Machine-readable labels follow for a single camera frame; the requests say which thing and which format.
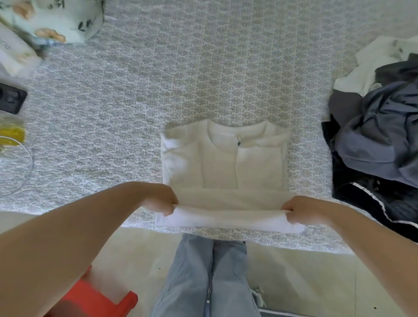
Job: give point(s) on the white packet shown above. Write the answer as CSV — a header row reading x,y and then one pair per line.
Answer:
x,y
16,52

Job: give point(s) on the person's left forearm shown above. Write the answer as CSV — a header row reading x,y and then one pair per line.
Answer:
x,y
59,248

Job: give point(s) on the person's left hand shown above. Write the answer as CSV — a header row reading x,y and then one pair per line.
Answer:
x,y
160,197

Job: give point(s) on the person's right hand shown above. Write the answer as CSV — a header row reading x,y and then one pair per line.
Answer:
x,y
304,210

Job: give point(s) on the white printed t-shirt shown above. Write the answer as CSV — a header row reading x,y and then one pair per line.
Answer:
x,y
372,62

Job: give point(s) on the floral pillow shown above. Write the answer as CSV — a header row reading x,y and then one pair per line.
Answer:
x,y
59,19

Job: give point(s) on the person's right forearm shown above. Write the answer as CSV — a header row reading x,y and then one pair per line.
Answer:
x,y
379,255

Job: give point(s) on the red object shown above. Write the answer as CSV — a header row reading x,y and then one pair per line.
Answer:
x,y
91,300

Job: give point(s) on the bed with grey patterned sheet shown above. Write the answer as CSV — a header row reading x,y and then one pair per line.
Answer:
x,y
196,72

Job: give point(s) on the black phone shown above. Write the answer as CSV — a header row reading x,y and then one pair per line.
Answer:
x,y
10,98

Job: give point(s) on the yellow packet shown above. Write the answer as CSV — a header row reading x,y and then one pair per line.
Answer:
x,y
10,130

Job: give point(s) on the white garment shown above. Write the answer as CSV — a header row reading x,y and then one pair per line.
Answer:
x,y
225,173

